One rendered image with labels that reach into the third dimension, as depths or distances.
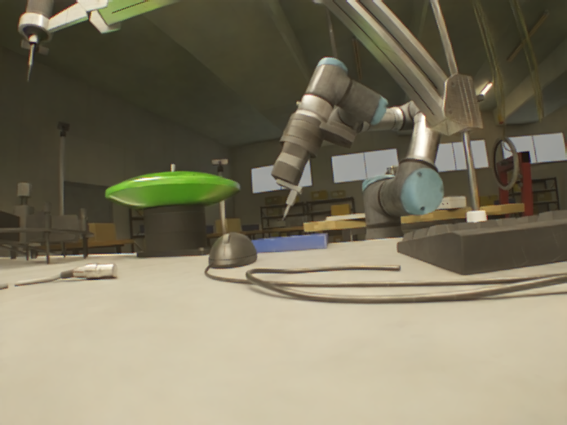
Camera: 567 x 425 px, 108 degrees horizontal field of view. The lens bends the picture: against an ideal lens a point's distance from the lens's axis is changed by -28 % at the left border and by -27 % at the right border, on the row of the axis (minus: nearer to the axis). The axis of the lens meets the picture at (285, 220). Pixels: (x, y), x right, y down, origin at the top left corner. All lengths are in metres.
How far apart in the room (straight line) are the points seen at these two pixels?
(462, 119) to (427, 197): 0.16
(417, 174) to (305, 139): 0.23
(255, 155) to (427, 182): 10.02
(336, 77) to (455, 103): 0.22
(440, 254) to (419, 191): 0.36
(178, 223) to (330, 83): 0.41
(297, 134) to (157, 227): 0.34
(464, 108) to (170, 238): 0.61
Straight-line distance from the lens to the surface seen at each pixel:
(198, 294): 0.18
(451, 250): 0.18
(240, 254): 0.30
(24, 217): 0.83
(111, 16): 0.56
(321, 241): 0.45
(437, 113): 0.52
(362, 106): 0.56
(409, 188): 0.55
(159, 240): 0.60
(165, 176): 0.52
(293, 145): 0.49
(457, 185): 9.73
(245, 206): 10.38
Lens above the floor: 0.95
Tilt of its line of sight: 2 degrees up
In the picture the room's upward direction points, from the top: 5 degrees counter-clockwise
